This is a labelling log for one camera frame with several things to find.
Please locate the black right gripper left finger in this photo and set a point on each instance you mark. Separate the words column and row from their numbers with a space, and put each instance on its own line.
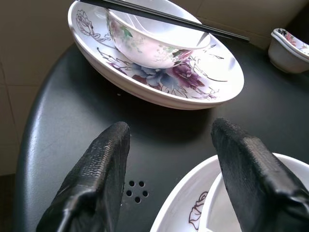
column 96, row 181

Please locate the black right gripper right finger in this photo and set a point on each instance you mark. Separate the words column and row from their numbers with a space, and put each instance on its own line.
column 260, row 188

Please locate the white floral bowl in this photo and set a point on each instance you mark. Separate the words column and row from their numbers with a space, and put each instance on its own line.
column 144, row 48
column 217, row 212

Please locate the black chopstick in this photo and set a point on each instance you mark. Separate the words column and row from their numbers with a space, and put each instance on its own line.
column 169, row 18
column 169, row 22

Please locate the black round table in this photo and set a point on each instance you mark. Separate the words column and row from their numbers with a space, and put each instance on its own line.
column 72, row 108

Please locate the white floral plate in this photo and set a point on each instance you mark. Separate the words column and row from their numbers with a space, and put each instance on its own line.
column 183, row 210
column 169, row 79

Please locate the small floral dish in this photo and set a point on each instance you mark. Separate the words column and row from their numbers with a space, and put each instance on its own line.
column 285, row 58

